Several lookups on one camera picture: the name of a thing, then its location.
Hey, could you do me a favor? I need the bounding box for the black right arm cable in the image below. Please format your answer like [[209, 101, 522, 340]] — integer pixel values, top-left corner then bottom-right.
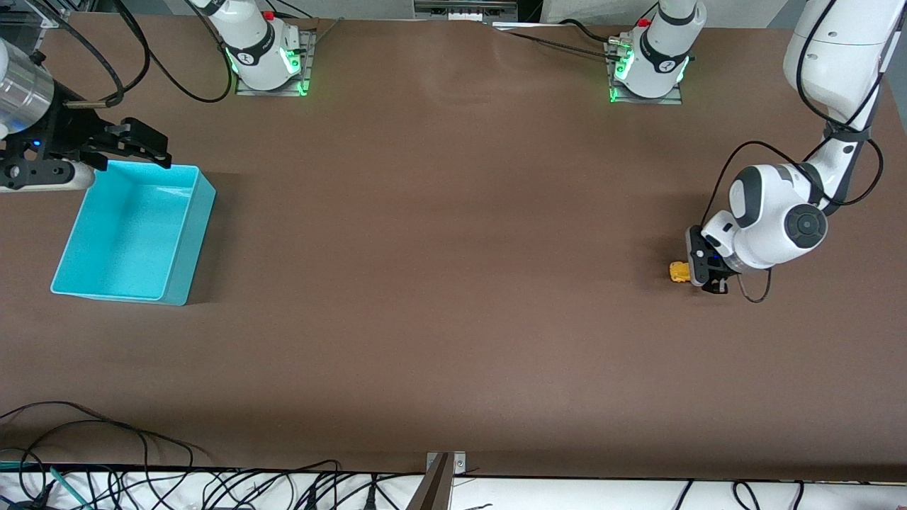
[[28, 0, 235, 108]]

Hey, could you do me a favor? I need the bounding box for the grey power strip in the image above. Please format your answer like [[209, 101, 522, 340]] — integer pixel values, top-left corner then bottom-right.
[[413, 0, 519, 23]]

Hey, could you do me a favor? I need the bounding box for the white panel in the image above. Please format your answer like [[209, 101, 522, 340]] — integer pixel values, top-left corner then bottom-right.
[[542, 0, 660, 26]]

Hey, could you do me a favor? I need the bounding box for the grey thin cable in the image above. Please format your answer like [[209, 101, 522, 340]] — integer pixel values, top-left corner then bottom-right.
[[310, 17, 346, 47]]

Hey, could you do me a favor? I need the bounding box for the black looped cable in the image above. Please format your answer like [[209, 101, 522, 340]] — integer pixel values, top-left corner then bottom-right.
[[202, 460, 342, 510], [0, 401, 151, 472], [0, 420, 196, 472], [0, 446, 54, 510]]

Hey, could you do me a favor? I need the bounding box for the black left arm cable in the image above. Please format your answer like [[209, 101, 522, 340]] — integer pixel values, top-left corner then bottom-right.
[[702, 0, 886, 304]]

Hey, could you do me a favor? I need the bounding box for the metal table edge bracket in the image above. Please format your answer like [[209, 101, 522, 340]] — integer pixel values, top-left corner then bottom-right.
[[426, 451, 467, 476]]

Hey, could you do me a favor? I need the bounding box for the grey camera stand pole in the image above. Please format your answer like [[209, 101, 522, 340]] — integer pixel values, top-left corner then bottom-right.
[[405, 453, 453, 510]]

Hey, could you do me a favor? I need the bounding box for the turquoise plastic bin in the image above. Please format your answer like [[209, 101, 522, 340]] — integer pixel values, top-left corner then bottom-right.
[[50, 161, 217, 307]]

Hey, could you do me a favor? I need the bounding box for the aluminium frame rail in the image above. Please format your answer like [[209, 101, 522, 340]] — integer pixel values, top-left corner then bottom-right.
[[0, 0, 72, 54]]

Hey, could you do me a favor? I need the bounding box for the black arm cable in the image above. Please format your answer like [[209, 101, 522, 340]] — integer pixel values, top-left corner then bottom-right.
[[28, 0, 235, 108], [702, 0, 886, 304]]

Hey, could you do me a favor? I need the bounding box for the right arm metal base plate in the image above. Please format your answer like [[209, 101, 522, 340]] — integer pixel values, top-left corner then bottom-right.
[[235, 28, 313, 97]]

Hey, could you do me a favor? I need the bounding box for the thick black base cable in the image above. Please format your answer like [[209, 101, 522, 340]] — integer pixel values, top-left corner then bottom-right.
[[560, 18, 614, 43]]

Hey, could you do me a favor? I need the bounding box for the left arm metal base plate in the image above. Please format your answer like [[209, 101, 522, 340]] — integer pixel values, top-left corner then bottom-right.
[[607, 39, 684, 106]]

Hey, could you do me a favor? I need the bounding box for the thin black base cable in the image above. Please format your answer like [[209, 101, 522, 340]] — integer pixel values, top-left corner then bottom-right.
[[505, 30, 612, 59]]

